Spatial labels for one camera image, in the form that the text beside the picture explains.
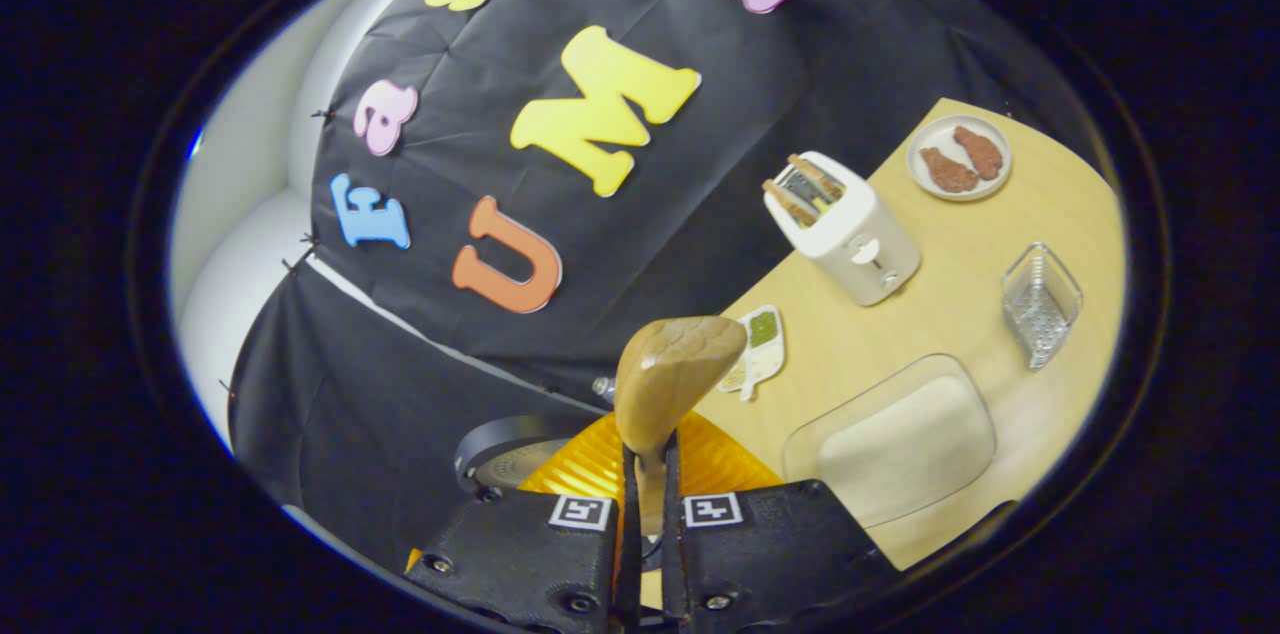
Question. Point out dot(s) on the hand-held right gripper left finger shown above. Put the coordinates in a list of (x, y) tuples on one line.
[(520, 554)]

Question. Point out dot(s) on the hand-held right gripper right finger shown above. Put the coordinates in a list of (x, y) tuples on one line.
[(780, 544)]

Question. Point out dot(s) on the dark grey rice cooker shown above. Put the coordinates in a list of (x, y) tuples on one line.
[(500, 464)]

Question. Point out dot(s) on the wooden spoon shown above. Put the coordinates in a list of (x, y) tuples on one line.
[(670, 374)]

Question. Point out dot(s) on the clear chopstick holder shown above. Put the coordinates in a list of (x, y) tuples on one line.
[(1040, 314)]

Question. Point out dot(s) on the clear plastic rice box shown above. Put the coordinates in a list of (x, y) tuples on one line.
[(805, 444)]

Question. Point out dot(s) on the small clear bottle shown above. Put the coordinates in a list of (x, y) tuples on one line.
[(603, 386)]

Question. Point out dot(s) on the white divided bean dish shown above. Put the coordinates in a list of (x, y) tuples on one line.
[(765, 354)]

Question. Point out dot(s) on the white toaster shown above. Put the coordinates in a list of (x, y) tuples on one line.
[(860, 244)]

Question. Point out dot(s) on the black backdrop cloth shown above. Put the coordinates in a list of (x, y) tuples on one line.
[(700, 214)]

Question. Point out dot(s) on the toasted bread slice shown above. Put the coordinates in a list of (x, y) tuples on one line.
[(790, 204), (815, 176)]

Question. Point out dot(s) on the brown meat piece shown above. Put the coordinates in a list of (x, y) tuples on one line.
[(980, 152), (948, 172)]

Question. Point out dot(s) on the round white plate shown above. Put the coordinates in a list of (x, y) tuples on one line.
[(925, 129)]

